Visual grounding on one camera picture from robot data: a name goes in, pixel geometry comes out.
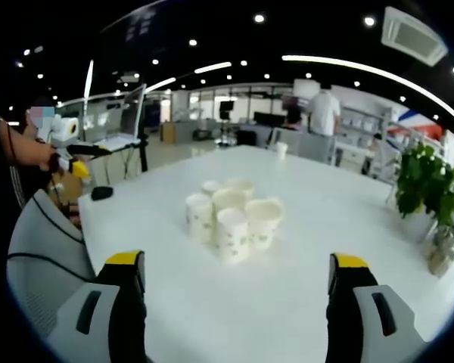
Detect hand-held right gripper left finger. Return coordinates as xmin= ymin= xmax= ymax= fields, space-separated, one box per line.
xmin=47 ymin=249 xmax=148 ymax=363

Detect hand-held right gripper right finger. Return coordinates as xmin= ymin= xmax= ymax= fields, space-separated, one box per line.
xmin=324 ymin=252 xmax=429 ymax=363

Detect cluster of printed paper cups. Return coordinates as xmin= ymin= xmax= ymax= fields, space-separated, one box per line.
xmin=184 ymin=177 xmax=285 ymax=266

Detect person's left hand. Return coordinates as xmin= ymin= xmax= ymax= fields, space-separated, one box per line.
xmin=37 ymin=148 xmax=63 ymax=174

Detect small black mouse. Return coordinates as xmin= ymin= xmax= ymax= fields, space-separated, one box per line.
xmin=90 ymin=185 xmax=115 ymax=202

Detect white standing light bar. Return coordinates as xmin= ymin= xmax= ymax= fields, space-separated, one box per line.
xmin=82 ymin=59 xmax=95 ymax=141

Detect black tripod stand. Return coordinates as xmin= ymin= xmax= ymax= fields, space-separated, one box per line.
xmin=137 ymin=128 xmax=149 ymax=173

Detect laptop on stand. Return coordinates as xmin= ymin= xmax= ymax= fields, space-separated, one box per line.
xmin=97 ymin=82 xmax=148 ymax=152

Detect grey mesh office chair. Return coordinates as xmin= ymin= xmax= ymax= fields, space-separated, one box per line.
xmin=5 ymin=188 xmax=99 ymax=341

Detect person's dark clothing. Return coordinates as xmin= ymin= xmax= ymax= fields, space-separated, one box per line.
xmin=0 ymin=113 xmax=37 ymax=228

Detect cardboard box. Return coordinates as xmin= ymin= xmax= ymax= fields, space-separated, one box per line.
xmin=160 ymin=122 xmax=177 ymax=145

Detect small plant in glass vase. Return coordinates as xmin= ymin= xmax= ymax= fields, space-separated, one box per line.
xmin=422 ymin=222 xmax=454 ymax=278

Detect white table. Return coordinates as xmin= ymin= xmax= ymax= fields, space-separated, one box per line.
xmin=77 ymin=144 xmax=454 ymax=363

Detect green potted plant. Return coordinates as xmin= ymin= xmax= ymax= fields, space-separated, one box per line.
xmin=394 ymin=142 xmax=454 ymax=243

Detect black monitor on tripod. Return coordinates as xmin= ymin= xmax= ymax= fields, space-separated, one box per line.
xmin=216 ymin=99 xmax=236 ymax=147

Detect black desk monitors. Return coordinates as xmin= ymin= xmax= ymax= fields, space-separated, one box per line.
xmin=253 ymin=110 xmax=288 ymax=129

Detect white storage shelf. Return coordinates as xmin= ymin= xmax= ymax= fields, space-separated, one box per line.
xmin=339 ymin=107 xmax=395 ymax=153

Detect long curved ceiling light strip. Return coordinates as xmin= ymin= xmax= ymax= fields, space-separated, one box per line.
xmin=281 ymin=54 xmax=454 ymax=132

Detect ceiling air conditioner vent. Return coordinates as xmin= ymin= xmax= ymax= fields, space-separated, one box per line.
xmin=380 ymin=5 xmax=449 ymax=67

